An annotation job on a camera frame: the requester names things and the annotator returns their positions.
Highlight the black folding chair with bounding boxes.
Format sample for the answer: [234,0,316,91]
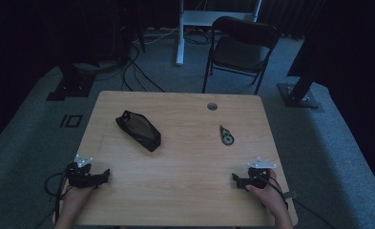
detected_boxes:
[201,15,281,96]

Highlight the black metal stand base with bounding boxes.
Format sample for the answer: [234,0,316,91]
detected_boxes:
[277,65,321,110]
[46,61,97,102]

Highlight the black mesh pencil case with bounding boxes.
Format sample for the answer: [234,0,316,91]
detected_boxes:
[115,110,162,153]

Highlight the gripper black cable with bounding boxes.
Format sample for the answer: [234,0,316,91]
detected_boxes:
[44,171,74,225]
[260,175,337,229]

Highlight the black floor cables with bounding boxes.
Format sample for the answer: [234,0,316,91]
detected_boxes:
[73,27,215,94]

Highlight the person's right hand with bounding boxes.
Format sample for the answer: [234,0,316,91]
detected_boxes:
[245,169,286,212]

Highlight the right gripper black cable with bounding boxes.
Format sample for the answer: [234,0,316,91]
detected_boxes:
[260,175,337,229]

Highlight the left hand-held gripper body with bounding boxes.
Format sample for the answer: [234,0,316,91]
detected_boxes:
[64,154,95,189]

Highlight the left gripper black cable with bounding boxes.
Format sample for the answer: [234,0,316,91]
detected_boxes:
[44,171,74,225]

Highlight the white desk frame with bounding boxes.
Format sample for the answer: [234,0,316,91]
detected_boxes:
[176,0,263,67]

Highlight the person's left hand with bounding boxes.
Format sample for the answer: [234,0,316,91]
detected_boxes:
[61,185,96,209]

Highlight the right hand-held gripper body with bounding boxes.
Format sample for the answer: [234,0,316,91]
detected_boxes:
[247,157,278,189]

